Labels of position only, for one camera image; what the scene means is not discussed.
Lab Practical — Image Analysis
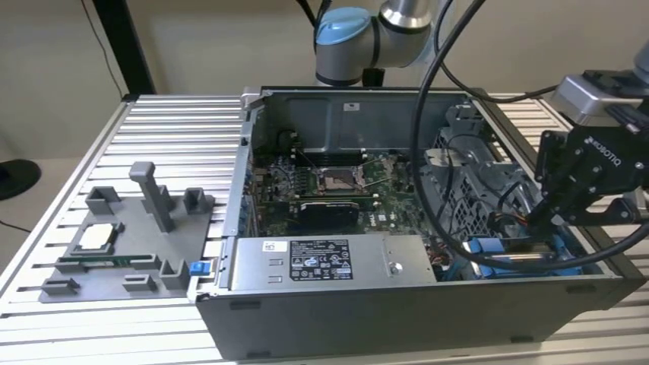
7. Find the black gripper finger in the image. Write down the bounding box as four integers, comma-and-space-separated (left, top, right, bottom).
527, 182, 572, 229
549, 182, 643, 228

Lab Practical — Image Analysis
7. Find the black disk data wire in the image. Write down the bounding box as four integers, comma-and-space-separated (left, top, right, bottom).
495, 179, 537, 220

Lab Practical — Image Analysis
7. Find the hard disk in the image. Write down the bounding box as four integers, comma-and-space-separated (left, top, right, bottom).
466, 234, 585, 281

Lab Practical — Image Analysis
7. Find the metal disk bay cage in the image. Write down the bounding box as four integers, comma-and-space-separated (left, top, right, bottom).
423, 103, 541, 246

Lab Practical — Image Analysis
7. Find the green PC motherboard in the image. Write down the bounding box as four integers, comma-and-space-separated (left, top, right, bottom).
251, 146, 443, 240

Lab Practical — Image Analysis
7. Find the grey power supply unit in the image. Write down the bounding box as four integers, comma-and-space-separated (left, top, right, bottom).
226, 233, 440, 287

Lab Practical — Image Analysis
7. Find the CPU socket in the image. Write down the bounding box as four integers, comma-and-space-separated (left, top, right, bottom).
312, 165, 371, 194

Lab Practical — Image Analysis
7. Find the black graphics card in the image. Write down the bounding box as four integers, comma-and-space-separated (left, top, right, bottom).
258, 200, 363, 233

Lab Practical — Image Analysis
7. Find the black PC case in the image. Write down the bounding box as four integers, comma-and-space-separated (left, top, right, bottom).
194, 85, 649, 361

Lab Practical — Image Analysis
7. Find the grey parts rack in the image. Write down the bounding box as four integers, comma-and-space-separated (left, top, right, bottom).
38, 161, 220, 305

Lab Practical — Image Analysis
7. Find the green RAM stick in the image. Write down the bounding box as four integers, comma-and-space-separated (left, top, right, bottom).
58, 255, 158, 267

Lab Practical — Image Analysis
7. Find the silver CPU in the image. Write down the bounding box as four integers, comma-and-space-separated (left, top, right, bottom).
75, 224, 119, 249

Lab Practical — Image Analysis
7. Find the black round stand foot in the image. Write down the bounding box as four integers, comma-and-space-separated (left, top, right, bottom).
0, 159, 43, 202

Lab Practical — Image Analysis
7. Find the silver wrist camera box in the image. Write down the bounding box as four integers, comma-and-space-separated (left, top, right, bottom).
549, 75, 647, 127

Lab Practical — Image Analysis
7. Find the coloured PSU wire bundle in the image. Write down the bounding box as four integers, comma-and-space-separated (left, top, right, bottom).
428, 235, 468, 273

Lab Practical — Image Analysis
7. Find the black wrist mount bracket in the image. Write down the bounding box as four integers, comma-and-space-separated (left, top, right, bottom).
581, 69, 649, 96

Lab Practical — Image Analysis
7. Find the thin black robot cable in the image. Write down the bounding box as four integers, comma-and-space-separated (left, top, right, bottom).
434, 0, 563, 103

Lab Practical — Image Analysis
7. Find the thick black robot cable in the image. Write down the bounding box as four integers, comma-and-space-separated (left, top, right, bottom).
414, 0, 649, 273

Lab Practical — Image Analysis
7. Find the black cable behind arm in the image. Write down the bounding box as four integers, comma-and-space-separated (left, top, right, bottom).
296, 0, 320, 28

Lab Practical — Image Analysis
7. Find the black vertical post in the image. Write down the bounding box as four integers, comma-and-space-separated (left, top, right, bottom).
92, 0, 158, 96

